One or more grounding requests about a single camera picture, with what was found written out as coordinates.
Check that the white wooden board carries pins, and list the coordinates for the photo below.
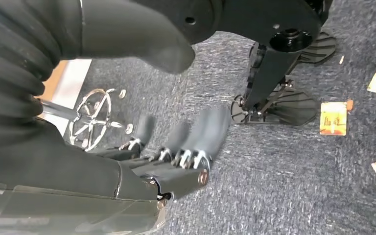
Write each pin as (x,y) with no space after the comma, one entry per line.
(74,77)

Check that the chrome chair base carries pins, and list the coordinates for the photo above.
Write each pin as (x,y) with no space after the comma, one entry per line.
(92,118)

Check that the black robot right foot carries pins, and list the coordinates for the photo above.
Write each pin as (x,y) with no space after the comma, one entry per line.
(295,110)

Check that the black robot left foot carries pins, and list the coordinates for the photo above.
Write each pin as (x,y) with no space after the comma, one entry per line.
(321,47)

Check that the small orange scrap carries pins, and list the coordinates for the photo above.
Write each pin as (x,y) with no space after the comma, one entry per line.
(350,105)

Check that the black robot foot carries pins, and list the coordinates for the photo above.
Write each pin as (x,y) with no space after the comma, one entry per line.
(295,110)
(321,47)

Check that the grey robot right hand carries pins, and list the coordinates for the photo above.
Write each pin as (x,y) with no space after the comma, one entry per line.
(61,181)

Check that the small pale scrap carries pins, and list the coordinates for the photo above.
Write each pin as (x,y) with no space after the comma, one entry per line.
(341,59)

